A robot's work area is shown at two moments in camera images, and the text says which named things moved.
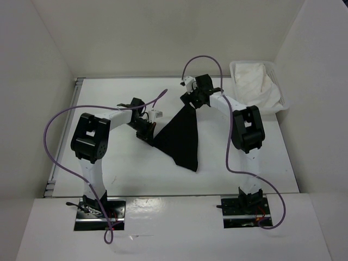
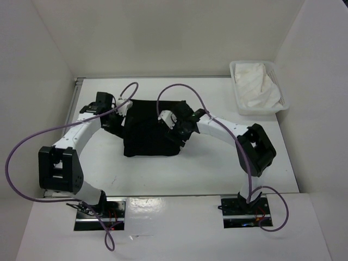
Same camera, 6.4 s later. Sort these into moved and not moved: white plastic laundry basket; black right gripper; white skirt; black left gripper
Moved: black left gripper; black right gripper
Not moved: white plastic laundry basket; white skirt
